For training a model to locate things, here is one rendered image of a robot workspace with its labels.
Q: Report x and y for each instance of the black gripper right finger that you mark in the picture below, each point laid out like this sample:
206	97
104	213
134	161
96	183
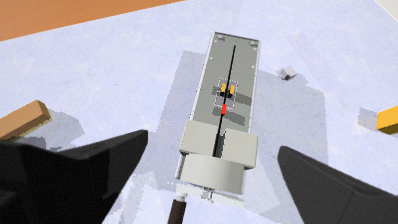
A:
324	195

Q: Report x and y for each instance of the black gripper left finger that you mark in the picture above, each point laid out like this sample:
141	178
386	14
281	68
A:
74	186

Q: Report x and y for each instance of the yellow rectangular block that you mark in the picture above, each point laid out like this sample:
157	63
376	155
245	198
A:
388	121

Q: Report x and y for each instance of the small white cube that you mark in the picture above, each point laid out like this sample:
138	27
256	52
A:
288	72

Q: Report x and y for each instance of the tan rectangular block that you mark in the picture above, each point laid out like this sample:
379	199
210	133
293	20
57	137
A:
24	121

